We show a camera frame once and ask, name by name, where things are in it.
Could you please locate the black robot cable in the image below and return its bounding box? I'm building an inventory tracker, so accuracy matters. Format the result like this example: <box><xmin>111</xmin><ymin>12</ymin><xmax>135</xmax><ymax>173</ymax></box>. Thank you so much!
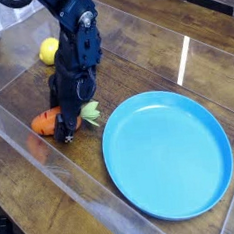
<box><xmin>0</xmin><ymin>0</ymin><xmax>37</xmax><ymax>11</ymax></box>

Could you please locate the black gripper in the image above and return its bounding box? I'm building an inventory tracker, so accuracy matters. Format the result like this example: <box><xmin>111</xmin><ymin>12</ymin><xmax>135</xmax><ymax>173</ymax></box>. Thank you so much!
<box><xmin>48</xmin><ymin>58</ymin><xmax>96</xmax><ymax>144</ymax></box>

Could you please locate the clear acrylic barrier panel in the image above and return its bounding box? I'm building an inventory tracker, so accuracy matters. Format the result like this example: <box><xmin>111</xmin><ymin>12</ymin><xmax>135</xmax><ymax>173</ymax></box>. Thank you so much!
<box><xmin>0</xmin><ymin>105</ymin><xmax>166</xmax><ymax>234</ymax></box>

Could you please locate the blue plastic tray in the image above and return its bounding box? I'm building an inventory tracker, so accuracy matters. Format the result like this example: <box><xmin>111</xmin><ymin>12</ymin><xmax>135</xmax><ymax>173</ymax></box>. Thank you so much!
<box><xmin>102</xmin><ymin>91</ymin><xmax>234</xmax><ymax>220</ymax></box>

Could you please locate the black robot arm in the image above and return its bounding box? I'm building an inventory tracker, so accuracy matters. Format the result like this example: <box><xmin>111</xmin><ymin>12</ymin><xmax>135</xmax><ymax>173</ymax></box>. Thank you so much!
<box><xmin>38</xmin><ymin>0</ymin><xmax>102</xmax><ymax>143</ymax></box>

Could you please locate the yellow toy lemon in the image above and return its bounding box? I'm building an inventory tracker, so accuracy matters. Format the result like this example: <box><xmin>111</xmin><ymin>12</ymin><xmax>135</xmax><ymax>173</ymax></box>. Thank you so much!
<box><xmin>39</xmin><ymin>37</ymin><xmax>59</xmax><ymax>66</ymax></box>

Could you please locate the orange toy carrot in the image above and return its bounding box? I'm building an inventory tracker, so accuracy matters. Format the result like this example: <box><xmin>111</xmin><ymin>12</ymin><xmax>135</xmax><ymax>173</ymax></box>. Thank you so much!
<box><xmin>31</xmin><ymin>101</ymin><xmax>101</xmax><ymax>136</ymax></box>

